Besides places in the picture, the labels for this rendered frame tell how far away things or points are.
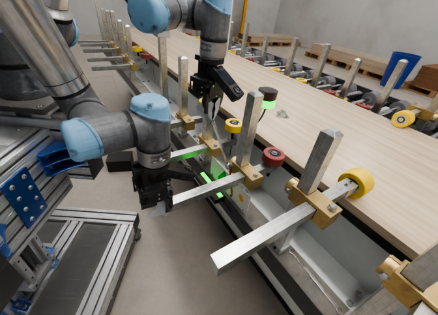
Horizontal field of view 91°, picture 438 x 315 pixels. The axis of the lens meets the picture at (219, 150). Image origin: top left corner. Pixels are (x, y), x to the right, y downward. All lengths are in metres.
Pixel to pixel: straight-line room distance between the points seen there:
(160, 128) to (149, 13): 0.23
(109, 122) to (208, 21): 0.35
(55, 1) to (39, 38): 0.43
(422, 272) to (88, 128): 0.61
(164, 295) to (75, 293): 0.43
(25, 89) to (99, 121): 0.48
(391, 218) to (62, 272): 1.36
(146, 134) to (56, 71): 0.19
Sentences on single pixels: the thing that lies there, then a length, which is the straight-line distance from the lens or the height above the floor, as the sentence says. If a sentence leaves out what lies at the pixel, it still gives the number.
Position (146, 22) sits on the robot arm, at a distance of 0.53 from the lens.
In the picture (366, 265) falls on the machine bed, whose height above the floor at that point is 0.70.
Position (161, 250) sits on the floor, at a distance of 1.57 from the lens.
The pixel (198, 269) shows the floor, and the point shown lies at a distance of 1.50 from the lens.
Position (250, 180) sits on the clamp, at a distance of 0.73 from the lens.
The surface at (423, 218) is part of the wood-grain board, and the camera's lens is 0.86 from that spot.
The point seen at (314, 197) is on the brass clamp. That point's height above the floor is 0.97.
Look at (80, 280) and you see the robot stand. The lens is 1.35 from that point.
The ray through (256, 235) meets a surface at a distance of 0.48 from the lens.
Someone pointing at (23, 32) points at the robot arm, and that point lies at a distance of 0.49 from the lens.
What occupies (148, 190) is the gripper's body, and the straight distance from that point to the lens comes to 0.55.
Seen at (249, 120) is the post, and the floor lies 1.05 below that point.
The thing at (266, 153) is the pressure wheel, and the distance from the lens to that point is 0.80.
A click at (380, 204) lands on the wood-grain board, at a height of 0.90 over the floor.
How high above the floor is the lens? 1.35
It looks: 36 degrees down
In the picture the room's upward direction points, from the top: 7 degrees clockwise
